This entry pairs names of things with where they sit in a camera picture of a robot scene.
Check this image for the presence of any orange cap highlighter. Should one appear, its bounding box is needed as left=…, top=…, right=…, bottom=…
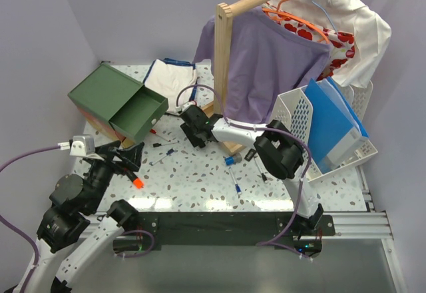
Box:
left=125, top=169, right=144, bottom=189

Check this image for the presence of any green drawer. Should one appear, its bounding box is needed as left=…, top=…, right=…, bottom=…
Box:
left=109, top=86, right=168, bottom=143

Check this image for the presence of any pink cap highlighter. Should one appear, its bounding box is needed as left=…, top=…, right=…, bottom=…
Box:
left=244, top=148, right=256, bottom=161

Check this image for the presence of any green drawer box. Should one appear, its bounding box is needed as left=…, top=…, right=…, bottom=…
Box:
left=68, top=64, right=143, bottom=125

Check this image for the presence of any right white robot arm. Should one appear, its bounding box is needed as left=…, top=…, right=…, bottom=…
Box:
left=178, top=103, right=323, bottom=235

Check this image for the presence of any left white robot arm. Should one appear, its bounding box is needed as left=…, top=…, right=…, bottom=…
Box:
left=1, top=135, right=144, bottom=292

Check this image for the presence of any yellow drawer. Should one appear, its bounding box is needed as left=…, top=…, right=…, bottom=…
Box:
left=121, top=138, right=135, bottom=148

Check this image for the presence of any black cap whiteboard pen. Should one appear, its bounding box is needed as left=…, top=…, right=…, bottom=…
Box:
left=152, top=141, right=179, bottom=148

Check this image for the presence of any blue cap whiteboard pen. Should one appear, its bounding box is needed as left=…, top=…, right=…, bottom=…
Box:
left=149, top=148, right=175, bottom=166

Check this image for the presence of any red cap whiteboard pen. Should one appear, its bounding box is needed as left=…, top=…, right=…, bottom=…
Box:
left=150, top=129, right=170, bottom=142

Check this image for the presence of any blue grey cylinder cap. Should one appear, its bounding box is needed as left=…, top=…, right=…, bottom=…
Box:
left=224, top=153, right=242, bottom=166

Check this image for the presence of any folded white cloth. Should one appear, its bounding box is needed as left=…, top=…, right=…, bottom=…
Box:
left=145, top=59, right=198, bottom=114

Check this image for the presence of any blue pen near front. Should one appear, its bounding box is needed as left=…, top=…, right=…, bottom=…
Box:
left=228, top=166, right=242, bottom=195

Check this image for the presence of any black pen near holder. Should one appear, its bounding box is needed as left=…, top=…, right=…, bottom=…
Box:
left=254, top=157, right=268, bottom=182

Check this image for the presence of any purple t-shirt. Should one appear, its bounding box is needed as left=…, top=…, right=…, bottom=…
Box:
left=192, top=5, right=333, bottom=126

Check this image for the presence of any white perforated file holder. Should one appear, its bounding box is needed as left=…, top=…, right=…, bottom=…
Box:
left=270, top=83, right=378, bottom=182

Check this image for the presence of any wooden clothes rack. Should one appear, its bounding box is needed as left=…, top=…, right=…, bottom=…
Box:
left=202, top=0, right=270, bottom=155

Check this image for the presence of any blue folder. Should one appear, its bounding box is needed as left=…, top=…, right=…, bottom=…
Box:
left=304, top=78, right=369, bottom=174

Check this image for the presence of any orange hanger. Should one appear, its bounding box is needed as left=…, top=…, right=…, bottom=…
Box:
left=262, top=0, right=330, bottom=44

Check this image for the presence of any red floral white garment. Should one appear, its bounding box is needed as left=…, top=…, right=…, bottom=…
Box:
left=262, top=3, right=355, bottom=81

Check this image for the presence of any white shirt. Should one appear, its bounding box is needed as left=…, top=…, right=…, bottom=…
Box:
left=278, top=0, right=393, bottom=89

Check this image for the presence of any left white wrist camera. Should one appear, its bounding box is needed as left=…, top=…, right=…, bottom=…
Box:
left=57, top=135, right=104, bottom=160

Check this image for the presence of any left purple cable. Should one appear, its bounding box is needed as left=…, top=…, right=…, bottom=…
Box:
left=0, top=145, right=156, bottom=293

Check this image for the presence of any purple cable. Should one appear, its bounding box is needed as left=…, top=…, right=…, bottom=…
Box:
left=0, top=145, right=156, bottom=293
left=176, top=85, right=322, bottom=262

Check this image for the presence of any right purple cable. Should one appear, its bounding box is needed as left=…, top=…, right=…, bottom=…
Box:
left=176, top=85, right=322, bottom=262

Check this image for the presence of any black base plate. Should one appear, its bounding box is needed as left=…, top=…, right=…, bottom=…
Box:
left=109, top=209, right=335, bottom=253

